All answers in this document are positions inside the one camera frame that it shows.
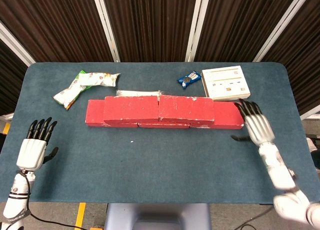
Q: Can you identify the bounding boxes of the white flat box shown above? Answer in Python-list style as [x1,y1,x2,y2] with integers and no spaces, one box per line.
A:
[201,65,251,102]

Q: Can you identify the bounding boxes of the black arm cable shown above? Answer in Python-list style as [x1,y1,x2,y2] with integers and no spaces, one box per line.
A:
[17,170,66,227]

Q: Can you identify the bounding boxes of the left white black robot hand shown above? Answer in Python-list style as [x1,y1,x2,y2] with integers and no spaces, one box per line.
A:
[16,117,60,171]

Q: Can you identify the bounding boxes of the white partition frame post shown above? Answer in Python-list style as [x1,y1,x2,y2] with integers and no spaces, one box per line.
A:
[252,0,307,63]
[0,21,36,66]
[184,0,212,63]
[91,0,121,63]

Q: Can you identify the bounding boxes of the clear plastic packet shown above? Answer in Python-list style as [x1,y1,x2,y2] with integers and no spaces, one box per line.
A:
[115,89,165,98]

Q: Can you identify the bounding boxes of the green white snack bag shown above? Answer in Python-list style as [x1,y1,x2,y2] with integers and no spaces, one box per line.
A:
[51,70,92,110]

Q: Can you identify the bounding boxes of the blue cookie packet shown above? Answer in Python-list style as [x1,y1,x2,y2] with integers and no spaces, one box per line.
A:
[176,70,202,89]

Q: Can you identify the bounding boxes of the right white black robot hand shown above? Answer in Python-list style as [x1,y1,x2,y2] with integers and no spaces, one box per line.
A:
[231,99,276,148]

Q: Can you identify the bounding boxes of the red brick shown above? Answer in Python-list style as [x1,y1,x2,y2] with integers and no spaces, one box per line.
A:
[103,95,160,124]
[137,121,191,129]
[85,99,139,128]
[157,94,216,123]
[189,101,245,130]

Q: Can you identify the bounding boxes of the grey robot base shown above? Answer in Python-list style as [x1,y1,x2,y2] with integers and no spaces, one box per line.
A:
[103,203,212,230]

